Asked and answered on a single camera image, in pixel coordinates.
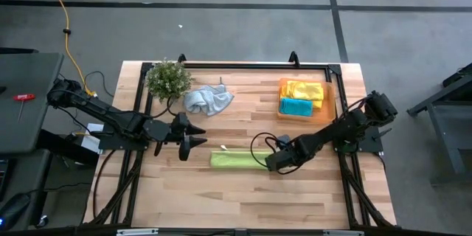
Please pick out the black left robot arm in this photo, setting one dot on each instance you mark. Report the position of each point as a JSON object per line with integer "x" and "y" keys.
{"x": 110, "y": 116}

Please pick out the white power box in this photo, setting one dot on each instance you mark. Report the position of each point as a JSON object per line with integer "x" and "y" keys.
{"x": 90, "y": 140}

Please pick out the orange plastic bin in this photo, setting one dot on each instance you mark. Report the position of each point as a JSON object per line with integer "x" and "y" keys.
{"x": 330, "y": 114}

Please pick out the dark metal stand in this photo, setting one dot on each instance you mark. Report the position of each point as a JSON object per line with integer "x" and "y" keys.
{"x": 451, "y": 125}

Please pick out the teal microfiber towel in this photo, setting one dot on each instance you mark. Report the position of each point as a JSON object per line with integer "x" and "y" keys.
{"x": 295, "y": 107}

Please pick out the green microfiber towel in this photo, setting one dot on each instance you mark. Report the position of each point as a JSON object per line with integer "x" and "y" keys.
{"x": 236, "y": 159}

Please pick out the green potted plant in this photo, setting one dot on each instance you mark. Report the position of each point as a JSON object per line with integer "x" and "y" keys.
{"x": 168, "y": 80}

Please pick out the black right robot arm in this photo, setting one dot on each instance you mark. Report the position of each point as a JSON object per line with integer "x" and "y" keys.
{"x": 350, "y": 125}

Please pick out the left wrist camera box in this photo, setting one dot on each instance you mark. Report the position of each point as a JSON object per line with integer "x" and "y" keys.
{"x": 184, "y": 151}

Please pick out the grey waffle-weave towel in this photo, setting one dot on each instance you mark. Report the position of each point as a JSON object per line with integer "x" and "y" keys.
{"x": 208, "y": 99}

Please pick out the black curved bracket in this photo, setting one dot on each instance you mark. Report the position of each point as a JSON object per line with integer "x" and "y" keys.
{"x": 181, "y": 58}
{"x": 294, "y": 59}

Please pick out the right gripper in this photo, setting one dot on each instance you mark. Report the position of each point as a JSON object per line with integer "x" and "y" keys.
{"x": 287, "y": 156}

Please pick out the silver metal bracket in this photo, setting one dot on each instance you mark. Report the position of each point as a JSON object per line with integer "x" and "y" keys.
{"x": 343, "y": 233}
{"x": 137, "y": 232}

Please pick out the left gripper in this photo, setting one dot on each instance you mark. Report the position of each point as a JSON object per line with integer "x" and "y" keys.
{"x": 175, "y": 129}

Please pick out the black computer mouse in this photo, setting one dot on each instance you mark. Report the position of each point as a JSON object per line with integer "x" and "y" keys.
{"x": 13, "y": 210}

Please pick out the dark grey side desk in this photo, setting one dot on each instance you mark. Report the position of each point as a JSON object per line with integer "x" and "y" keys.
{"x": 27, "y": 99}

